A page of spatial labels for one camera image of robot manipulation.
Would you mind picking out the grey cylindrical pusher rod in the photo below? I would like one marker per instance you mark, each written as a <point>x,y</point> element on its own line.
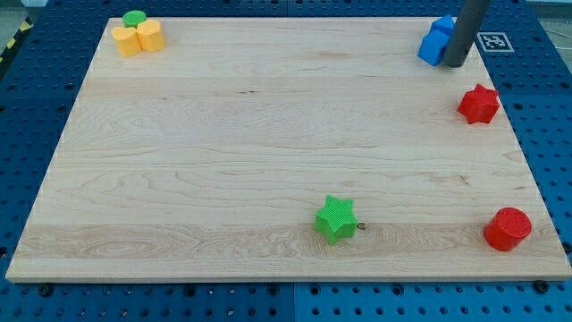
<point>468,23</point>

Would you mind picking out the wooden board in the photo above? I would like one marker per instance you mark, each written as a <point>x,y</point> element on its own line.
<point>208,160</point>

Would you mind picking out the white fiducial marker tag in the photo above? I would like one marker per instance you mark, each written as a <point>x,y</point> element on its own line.
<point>494,42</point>

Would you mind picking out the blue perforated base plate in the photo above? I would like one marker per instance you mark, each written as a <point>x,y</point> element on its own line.
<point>41,84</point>

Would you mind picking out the green star block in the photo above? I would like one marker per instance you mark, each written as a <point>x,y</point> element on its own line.
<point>336,220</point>

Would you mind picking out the yellow hexagon block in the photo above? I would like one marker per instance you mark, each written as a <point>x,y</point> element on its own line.
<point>151,36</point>

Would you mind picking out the green cylinder block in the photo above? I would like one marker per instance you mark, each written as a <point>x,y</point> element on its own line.
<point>133,18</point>

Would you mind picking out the red cylinder block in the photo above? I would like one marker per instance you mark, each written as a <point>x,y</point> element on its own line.
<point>508,228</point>

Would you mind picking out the blue cube block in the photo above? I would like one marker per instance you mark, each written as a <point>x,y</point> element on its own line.
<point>433,46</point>

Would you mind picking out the blue triangle block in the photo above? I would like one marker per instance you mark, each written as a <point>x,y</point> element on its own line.
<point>445,25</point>

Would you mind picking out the red star block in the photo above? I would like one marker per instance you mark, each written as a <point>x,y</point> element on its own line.
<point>479,105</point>

